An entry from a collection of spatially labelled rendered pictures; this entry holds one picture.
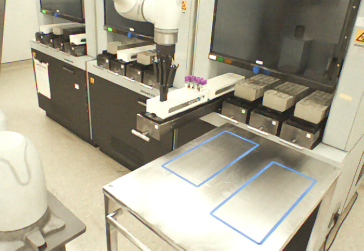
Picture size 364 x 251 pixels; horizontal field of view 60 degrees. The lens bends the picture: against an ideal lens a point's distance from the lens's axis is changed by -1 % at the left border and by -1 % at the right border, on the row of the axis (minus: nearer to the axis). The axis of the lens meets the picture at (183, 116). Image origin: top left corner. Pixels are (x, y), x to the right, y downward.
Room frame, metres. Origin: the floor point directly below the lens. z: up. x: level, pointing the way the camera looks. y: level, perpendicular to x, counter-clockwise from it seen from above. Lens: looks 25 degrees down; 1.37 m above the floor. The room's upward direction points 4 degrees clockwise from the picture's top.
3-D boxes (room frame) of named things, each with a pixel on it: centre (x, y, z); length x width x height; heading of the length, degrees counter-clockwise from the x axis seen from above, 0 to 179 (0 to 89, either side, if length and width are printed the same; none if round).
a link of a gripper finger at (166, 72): (1.20, 0.08, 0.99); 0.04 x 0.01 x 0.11; 140
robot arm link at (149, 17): (1.22, 0.10, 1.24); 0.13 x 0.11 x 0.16; 56
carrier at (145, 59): (1.88, 0.26, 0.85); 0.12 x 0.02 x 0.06; 51
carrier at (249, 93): (1.43, -0.29, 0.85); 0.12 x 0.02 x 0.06; 51
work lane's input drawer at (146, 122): (1.39, -0.06, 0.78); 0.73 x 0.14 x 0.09; 140
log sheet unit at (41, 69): (2.56, 1.24, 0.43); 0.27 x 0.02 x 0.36; 50
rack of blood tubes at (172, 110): (1.29, 0.02, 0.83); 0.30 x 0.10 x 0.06; 140
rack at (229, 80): (1.53, -0.18, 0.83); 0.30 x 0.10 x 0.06; 140
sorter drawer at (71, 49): (2.51, 0.65, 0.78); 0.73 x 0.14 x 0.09; 140
